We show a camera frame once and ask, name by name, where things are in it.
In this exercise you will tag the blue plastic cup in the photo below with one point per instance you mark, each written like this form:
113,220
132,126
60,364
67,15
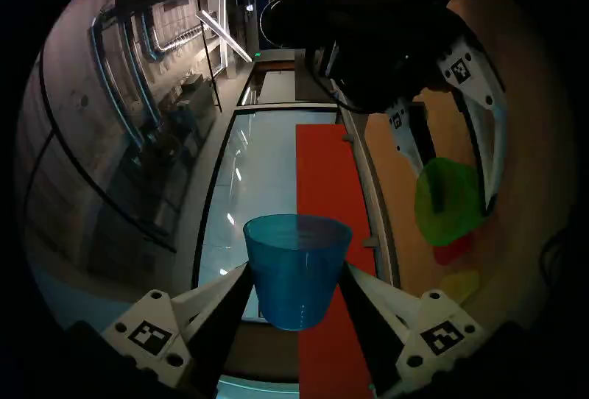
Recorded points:
294,279

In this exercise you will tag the green plastic cup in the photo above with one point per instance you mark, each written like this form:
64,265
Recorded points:
453,215

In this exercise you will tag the red plastic cup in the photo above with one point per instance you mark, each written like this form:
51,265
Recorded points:
453,251

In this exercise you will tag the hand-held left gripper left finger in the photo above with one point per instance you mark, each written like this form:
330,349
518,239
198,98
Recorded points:
152,321

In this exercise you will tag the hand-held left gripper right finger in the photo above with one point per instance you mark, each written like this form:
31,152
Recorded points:
425,321

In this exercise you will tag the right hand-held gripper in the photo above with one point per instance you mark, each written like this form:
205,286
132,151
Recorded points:
372,26

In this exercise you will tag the yellow plastic cup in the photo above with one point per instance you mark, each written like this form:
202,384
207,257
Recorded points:
460,285

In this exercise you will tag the red desk screen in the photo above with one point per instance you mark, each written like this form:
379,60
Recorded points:
324,173

